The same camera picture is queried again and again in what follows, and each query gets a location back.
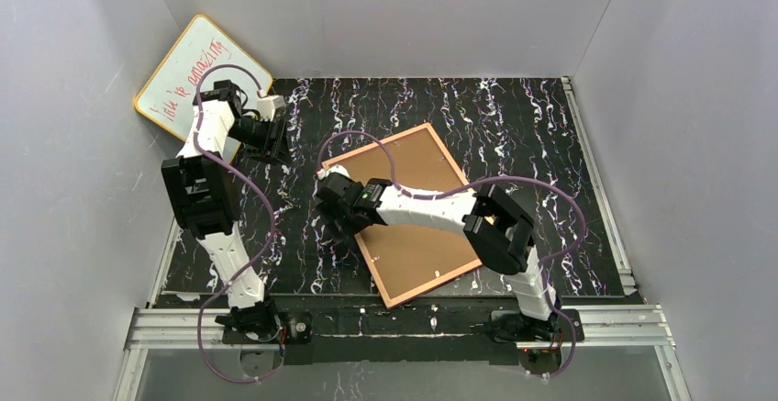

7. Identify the pink wooden picture frame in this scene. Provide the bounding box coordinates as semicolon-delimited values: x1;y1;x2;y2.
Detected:
319;122;484;309

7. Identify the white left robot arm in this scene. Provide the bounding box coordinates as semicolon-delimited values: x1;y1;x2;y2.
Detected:
161;80;291;310

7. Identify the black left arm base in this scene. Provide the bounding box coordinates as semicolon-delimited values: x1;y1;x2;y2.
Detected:
215;311;313;345

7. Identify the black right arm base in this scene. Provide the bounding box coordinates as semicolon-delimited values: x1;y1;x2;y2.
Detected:
485;309;585;346

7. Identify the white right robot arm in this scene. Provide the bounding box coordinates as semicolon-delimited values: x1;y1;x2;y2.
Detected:
316;167;556;321

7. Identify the yellow rimmed whiteboard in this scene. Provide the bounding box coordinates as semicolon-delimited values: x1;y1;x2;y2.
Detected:
134;15;273;141

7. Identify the black marble pattern board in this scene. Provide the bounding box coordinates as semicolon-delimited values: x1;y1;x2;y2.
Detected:
151;77;628;309

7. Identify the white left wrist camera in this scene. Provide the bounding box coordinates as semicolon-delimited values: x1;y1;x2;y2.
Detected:
254;95;286;122

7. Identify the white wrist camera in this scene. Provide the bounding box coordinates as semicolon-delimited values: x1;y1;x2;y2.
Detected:
254;95;286;122
316;164;353;184

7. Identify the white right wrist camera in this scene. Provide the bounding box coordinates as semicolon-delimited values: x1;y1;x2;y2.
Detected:
316;164;353;184

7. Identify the aluminium rail frame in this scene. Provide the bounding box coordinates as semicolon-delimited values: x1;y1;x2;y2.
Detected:
116;77;688;400

